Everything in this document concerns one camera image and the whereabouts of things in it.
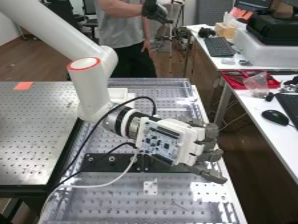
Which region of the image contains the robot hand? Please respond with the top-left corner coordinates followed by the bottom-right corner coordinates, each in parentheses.
top-left (135, 116), bottom-right (229, 185)

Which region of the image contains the black plate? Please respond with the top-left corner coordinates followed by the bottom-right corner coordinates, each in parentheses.
top-left (80, 152), bottom-right (202, 174)

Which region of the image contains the small white box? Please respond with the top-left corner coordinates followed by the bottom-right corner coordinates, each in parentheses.
top-left (107, 87), bottom-right (137, 105)

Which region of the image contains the clear box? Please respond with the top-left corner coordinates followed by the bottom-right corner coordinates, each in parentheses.
top-left (39, 77), bottom-right (249, 224)

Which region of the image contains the white desk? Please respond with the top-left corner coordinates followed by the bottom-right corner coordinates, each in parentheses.
top-left (185, 23), bottom-right (298, 73)
top-left (230, 74), bottom-right (298, 186)

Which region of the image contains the red tray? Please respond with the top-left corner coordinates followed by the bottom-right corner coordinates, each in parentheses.
top-left (220, 69), bottom-right (284, 91)

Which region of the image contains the black computer mouse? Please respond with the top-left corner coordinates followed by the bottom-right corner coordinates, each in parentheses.
top-left (261, 109), bottom-right (290, 127)

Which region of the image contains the clear plastic cup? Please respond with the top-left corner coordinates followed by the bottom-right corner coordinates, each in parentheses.
top-left (242, 71), bottom-right (272, 99)

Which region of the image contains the black keyboard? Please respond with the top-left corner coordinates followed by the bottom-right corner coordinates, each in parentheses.
top-left (202, 36), bottom-right (237, 58)
top-left (274, 92), bottom-right (298, 130)

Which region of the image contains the tripod stand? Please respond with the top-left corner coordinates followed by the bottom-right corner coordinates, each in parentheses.
top-left (164, 0), bottom-right (192, 76)

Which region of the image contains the white plastic tub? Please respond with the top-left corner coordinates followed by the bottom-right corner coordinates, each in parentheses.
top-left (232, 27), bottom-right (298, 68)

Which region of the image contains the person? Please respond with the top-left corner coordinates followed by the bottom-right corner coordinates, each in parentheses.
top-left (93, 0), bottom-right (176, 79)

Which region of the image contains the cardboard box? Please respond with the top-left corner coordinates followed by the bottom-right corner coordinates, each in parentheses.
top-left (214, 21), bottom-right (237, 40)

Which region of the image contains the orange tape patch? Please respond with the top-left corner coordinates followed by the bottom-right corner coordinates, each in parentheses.
top-left (12, 81), bottom-right (36, 92)

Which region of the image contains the black boxy device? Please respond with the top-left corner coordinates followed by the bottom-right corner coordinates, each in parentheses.
top-left (245, 12), bottom-right (298, 47)

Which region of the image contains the small white bracket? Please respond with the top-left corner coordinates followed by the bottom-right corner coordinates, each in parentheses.
top-left (141, 178), bottom-right (160, 196)

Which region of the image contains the black cable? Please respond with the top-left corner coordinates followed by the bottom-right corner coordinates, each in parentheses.
top-left (56, 95), bottom-right (160, 188)
top-left (39, 141), bottom-right (139, 218)

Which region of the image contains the white cable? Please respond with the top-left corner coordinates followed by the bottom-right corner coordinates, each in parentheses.
top-left (41, 153), bottom-right (140, 214)

